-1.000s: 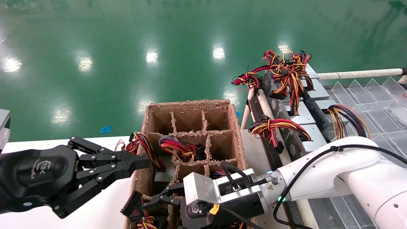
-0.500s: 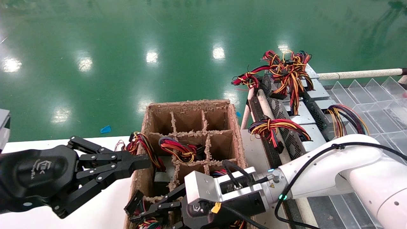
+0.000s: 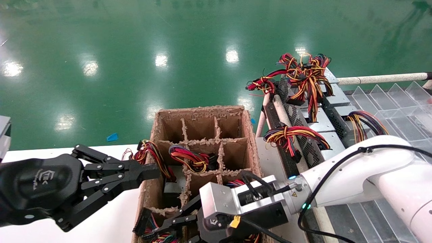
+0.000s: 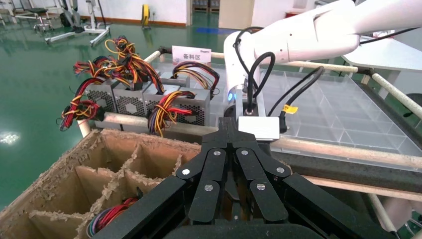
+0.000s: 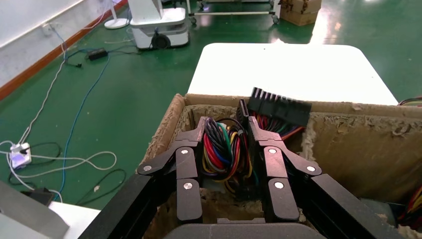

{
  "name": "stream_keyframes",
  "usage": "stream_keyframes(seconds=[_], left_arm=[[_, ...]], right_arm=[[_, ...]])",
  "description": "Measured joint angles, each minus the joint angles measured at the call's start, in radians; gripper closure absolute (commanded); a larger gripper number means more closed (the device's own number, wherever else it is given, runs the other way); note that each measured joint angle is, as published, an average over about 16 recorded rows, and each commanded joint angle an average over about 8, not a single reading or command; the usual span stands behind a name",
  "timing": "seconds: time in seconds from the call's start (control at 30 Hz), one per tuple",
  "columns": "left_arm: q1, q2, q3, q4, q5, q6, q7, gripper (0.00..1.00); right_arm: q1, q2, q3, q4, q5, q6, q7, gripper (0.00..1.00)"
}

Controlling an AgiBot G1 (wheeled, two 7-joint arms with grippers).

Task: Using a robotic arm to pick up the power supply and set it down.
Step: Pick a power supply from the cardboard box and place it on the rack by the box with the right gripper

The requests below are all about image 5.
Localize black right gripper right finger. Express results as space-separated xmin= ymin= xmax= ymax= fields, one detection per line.
xmin=247 ymin=116 xmax=323 ymax=224

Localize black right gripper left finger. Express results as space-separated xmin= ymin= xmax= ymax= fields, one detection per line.
xmin=136 ymin=116 xmax=209 ymax=224

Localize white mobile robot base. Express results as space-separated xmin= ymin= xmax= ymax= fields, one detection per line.
xmin=127 ymin=0 xmax=191 ymax=51

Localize cardboard box with dividers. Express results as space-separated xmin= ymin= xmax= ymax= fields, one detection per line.
xmin=136 ymin=93 xmax=422 ymax=239

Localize white rounded table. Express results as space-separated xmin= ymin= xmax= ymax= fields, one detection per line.
xmin=187 ymin=43 xmax=399 ymax=106

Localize black power adapter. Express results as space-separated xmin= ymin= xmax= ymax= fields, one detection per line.
xmin=20 ymin=187 xmax=56 ymax=207

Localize grey metal panel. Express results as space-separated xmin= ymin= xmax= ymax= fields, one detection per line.
xmin=0 ymin=180 xmax=71 ymax=239

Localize black power brick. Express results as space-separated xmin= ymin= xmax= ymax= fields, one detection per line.
xmin=87 ymin=48 xmax=109 ymax=62

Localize white power strip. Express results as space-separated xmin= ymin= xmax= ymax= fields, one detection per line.
xmin=9 ymin=141 xmax=33 ymax=169

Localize brown cardboard cartons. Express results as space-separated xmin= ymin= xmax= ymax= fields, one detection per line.
xmin=279 ymin=0 xmax=323 ymax=27

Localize white fan stand base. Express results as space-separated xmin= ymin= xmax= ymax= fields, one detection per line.
xmin=104 ymin=0 xmax=131 ymax=30

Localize black floor cable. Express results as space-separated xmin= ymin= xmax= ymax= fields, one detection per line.
xmin=8 ymin=141 xmax=127 ymax=206

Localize wire bundle bottom cell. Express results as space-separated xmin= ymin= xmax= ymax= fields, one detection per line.
xmin=361 ymin=186 xmax=422 ymax=232

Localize blue floor cable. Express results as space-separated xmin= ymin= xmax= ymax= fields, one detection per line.
xmin=49 ymin=28 xmax=111 ymax=203

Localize white floor cable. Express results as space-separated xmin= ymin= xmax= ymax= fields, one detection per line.
xmin=0 ymin=9 xmax=118 ymax=180

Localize metal cart frame with casters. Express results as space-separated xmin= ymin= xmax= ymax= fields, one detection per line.
xmin=185 ymin=0 xmax=282 ymax=25

